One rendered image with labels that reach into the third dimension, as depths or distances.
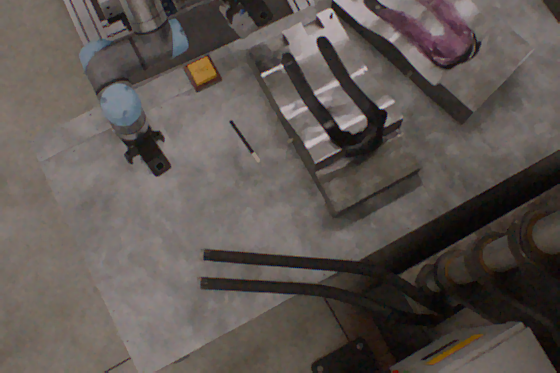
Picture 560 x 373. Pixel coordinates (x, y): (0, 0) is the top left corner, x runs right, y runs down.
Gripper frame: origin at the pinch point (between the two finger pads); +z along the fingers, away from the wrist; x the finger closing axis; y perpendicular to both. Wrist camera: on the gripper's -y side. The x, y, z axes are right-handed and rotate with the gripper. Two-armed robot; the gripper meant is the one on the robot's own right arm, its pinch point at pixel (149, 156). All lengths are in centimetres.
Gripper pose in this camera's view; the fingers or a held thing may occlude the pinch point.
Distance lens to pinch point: 175.7
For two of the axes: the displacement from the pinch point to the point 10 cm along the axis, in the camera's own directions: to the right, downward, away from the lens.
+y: -6.0, -7.7, 1.9
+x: -8.0, 5.8, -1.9
